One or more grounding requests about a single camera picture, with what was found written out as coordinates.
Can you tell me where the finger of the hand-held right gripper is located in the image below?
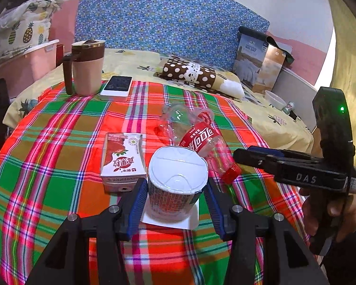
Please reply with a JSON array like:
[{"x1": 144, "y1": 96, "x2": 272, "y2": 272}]
[
  {"x1": 248, "y1": 146, "x2": 324, "y2": 164},
  {"x1": 233, "y1": 148, "x2": 285, "y2": 179}
]

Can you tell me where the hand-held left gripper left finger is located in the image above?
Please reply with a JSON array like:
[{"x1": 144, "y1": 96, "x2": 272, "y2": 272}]
[{"x1": 25, "y1": 177, "x2": 149, "y2": 285}]

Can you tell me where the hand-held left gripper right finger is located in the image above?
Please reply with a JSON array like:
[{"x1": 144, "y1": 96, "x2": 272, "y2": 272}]
[{"x1": 204, "y1": 177, "x2": 330, "y2": 285}]

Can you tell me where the paper cup with white lid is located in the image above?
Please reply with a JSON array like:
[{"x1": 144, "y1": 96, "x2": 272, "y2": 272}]
[{"x1": 148, "y1": 146, "x2": 209, "y2": 222}]

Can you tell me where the crushed red label plastic bottle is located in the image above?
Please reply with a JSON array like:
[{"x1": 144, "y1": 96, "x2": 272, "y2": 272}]
[{"x1": 154, "y1": 102, "x2": 241, "y2": 184}]

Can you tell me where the person's right forearm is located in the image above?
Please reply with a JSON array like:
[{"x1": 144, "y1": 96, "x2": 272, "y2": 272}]
[{"x1": 320, "y1": 208, "x2": 356, "y2": 285}]

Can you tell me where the person's right hand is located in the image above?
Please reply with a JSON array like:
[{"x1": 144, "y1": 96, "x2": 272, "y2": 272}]
[{"x1": 300, "y1": 185, "x2": 356, "y2": 238}]

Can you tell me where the yellow pineapple print bedsheet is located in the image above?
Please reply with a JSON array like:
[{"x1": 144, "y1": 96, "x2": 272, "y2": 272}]
[{"x1": 3, "y1": 48, "x2": 314, "y2": 155}]

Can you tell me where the white paper card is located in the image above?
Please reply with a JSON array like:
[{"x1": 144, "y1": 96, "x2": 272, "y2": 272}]
[{"x1": 140, "y1": 194, "x2": 200, "y2": 230}]

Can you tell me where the pink milk carton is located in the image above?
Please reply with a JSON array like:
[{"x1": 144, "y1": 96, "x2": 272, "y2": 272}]
[{"x1": 100, "y1": 133, "x2": 147, "y2": 193}]

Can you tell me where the white bed end board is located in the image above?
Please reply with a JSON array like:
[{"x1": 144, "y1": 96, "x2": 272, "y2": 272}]
[{"x1": 273, "y1": 67, "x2": 319, "y2": 133}]

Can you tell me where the white plastic bowl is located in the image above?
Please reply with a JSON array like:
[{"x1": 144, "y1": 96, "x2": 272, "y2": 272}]
[{"x1": 265, "y1": 90, "x2": 286, "y2": 110}]

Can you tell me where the yellow curtain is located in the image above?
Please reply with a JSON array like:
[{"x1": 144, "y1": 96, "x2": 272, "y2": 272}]
[{"x1": 322, "y1": 0, "x2": 356, "y2": 181}]

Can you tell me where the quilt packaging bag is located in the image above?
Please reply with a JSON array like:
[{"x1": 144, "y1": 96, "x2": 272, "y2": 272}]
[{"x1": 232, "y1": 26, "x2": 294, "y2": 94}]

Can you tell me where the plaid cloth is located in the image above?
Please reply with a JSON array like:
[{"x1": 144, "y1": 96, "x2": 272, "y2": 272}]
[{"x1": 0, "y1": 80, "x2": 312, "y2": 285}]

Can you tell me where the brown polka dot pillow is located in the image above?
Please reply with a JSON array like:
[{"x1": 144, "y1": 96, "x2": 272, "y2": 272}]
[{"x1": 154, "y1": 56, "x2": 245, "y2": 99}]

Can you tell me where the white power bank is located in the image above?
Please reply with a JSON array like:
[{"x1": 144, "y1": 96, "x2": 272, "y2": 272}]
[{"x1": 100, "y1": 76, "x2": 133, "y2": 101}]

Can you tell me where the blue floral headboard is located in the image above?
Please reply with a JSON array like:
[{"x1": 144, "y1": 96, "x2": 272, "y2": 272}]
[{"x1": 75, "y1": 0, "x2": 270, "y2": 72}]

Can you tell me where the pink storage box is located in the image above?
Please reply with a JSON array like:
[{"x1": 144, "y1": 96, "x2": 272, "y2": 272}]
[{"x1": 0, "y1": 39, "x2": 60, "y2": 99}]

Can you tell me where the pineapple print quilt bundle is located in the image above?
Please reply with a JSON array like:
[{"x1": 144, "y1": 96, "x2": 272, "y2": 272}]
[{"x1": 0, "y1": 0, "x2": 66, "y2": 66}]

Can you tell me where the beige mug with brown handle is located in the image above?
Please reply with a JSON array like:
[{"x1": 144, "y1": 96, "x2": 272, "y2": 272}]
[{"x1": 62, "y1": 39, "x2": 105, "y2": 97}]

